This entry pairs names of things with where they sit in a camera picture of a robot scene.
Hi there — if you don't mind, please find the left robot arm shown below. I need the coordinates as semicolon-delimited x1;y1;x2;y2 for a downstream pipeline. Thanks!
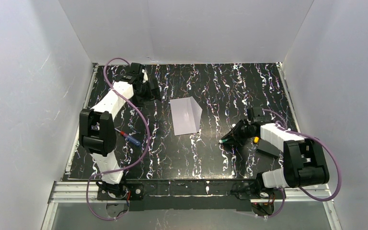
79;63;161;190

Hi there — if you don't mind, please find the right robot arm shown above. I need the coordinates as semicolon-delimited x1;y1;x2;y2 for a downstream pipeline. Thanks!
219;116;330;190

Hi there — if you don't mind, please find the lavender paper envelope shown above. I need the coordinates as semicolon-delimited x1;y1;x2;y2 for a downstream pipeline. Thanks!
170;96;203;136

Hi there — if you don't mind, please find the blue red screwdriver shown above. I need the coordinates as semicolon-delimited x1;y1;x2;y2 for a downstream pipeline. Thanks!
115;128;141;147

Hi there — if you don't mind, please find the white green glue stick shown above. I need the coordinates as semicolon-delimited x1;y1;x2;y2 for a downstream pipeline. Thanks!
218;136;232;144

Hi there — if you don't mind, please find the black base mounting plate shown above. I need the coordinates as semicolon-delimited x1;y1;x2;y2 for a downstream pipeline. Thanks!
95;178;286;213

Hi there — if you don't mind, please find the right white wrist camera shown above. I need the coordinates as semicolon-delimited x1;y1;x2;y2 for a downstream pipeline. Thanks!
246;107;265;123

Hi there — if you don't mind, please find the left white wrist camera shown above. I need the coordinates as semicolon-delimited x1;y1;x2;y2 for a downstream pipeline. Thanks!
140;69;149;84

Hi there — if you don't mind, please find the aluminium frame rail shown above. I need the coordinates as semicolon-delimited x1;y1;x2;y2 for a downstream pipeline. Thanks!
42;179;341;230

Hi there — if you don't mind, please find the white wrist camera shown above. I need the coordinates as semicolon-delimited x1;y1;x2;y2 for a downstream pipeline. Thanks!
246;107;265;123
140;69;149;84

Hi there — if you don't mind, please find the black square pad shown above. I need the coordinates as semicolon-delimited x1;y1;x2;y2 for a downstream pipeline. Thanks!
256;139;281;159

